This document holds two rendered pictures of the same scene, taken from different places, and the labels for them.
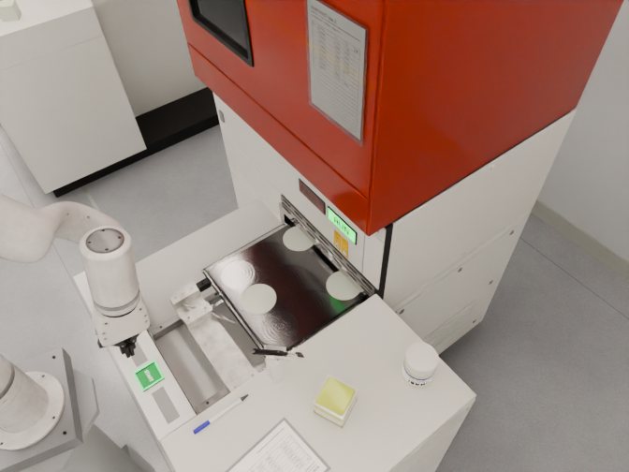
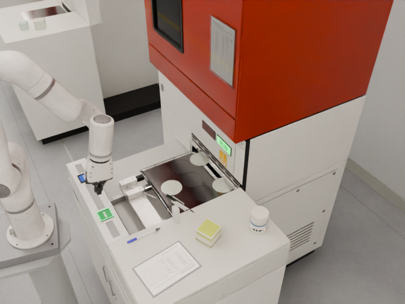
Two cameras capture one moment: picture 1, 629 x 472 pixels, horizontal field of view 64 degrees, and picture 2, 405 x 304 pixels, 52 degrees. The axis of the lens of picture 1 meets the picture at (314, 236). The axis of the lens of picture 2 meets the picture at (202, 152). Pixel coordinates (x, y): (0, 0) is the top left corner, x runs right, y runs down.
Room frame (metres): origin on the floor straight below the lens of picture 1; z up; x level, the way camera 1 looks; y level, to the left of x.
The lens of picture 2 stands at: (-0.60, -0.07, 2.25)
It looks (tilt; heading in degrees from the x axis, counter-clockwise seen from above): 40 degrees down; 4
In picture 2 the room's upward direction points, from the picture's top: straight up
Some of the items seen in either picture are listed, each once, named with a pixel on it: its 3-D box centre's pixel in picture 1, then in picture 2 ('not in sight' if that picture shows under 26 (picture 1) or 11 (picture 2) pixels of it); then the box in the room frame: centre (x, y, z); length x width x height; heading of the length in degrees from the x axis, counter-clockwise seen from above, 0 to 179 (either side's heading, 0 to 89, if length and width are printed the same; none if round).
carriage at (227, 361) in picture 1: (213, 341); (142, 207); (0.65, 0.28, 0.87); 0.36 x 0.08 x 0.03; 34
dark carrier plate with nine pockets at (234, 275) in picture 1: (290, 279); (191, 180); (0.81, 0.07, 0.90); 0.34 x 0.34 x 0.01; 34
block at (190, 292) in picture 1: (184, 295); (128, 182); (0.78, 0.37, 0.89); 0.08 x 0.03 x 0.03; 124
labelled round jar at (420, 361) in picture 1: (419, 365); (258, 220); (0.48, -0.22, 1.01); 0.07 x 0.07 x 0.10
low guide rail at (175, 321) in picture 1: (229, 289); (154, 184); (0.83, 0.26, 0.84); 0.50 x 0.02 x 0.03; 124
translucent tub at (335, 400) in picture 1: (335, 402); (208, 233); (0.41, -0.03, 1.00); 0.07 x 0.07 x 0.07; 58
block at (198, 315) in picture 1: (197, 315); (135, 192); (0.71, 0.33, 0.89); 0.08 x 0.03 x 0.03; 124
